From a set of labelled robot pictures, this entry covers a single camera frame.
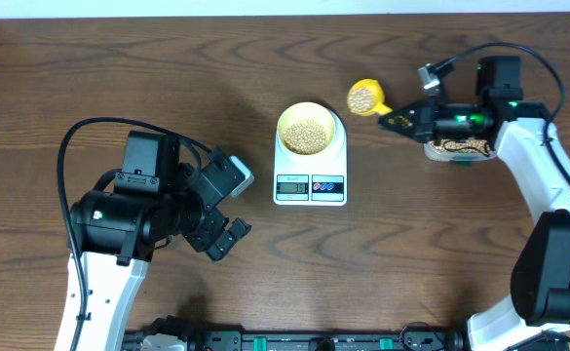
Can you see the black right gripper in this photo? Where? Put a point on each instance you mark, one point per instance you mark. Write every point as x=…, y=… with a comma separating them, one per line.
x=423, y=127

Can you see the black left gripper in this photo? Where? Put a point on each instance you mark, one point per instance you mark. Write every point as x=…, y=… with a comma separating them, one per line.
x=203, y=234

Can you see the yellow measuring scoop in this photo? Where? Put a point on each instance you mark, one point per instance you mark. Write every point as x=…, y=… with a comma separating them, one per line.
x=380, y=108

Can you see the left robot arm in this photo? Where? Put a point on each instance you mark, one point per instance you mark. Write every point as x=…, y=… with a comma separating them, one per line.
x=129, y=214

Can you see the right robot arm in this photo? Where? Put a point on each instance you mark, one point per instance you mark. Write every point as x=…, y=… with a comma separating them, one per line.
x=522, y=134

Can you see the soybeans in scoop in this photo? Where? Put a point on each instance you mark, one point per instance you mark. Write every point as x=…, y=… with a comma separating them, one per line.
x=361, y=100

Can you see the white digital kitchen scale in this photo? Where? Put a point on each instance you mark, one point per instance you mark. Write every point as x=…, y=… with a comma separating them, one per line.
x=315, y=180

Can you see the soybeans in yellow bowl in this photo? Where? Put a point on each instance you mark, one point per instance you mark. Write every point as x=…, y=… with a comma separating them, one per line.
x=306, y=137

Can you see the yellow plastic bowl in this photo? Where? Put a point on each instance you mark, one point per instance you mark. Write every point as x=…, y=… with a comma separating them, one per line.
x=306, y=111

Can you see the clear plastic container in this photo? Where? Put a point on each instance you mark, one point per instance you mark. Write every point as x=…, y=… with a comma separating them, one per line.
x=435, y=155

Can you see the pile of soybeans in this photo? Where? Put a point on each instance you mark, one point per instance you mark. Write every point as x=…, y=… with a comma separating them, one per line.
x=464, y=146

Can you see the green tape label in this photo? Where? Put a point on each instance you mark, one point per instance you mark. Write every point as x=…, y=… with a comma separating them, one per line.
x=461, y=163

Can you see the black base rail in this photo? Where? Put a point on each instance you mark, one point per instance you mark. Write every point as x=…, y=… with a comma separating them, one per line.
x=172, y=333

